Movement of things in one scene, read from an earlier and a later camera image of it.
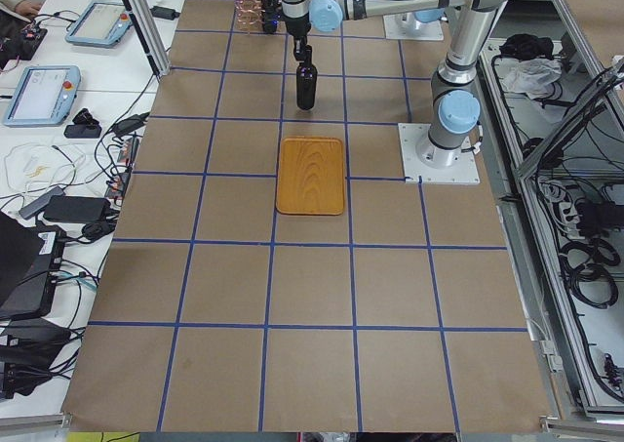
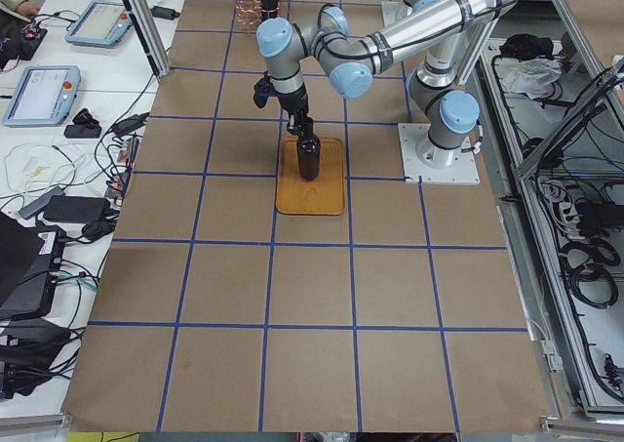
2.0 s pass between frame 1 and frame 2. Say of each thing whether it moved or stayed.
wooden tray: stayed
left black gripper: moved
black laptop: stayed
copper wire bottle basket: stayed
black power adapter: stayed
